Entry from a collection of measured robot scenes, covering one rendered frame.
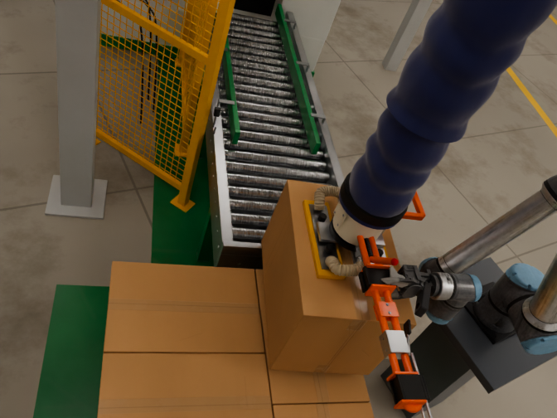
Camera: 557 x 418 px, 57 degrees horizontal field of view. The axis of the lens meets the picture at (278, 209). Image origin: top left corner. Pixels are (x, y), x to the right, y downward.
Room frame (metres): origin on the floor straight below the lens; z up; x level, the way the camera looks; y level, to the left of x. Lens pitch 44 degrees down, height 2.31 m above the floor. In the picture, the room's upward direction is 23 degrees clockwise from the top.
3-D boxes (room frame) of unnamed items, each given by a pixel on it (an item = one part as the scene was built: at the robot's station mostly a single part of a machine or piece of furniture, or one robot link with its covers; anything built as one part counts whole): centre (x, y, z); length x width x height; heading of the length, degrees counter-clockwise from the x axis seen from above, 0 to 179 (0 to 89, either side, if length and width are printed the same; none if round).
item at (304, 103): (3.06, 0.23, 0.60); 1.60 x 0.11 x 0.09; 24
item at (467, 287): (1.21, -0.66, 1.12); 0.12 x 0.09 x 0.10; 115
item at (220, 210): (2.49, 0.63, 0.50); 2.31 x 0.05 x 0.19; 24
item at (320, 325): (1.30, -0.28, 0.81); 0.60 x 0.40 x 0.40; 21
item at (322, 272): (1.28, -0.19, 1.03); 0.34 x 0.10 x 0.05; 23
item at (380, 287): (1.09, -0.37, 1.13); 0.10 x 0.08 x 0.06; 113
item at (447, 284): (1.18, -0.58, 1.13); 0.09 x 0.05 x 0.10; 25
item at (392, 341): (0.89, -0.46, 1.12); 0.07 x 0.07 x 0.04; 23
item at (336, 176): (2.76, 0.03, 0.50); 2.31 x 0.05 x 0.19; 24
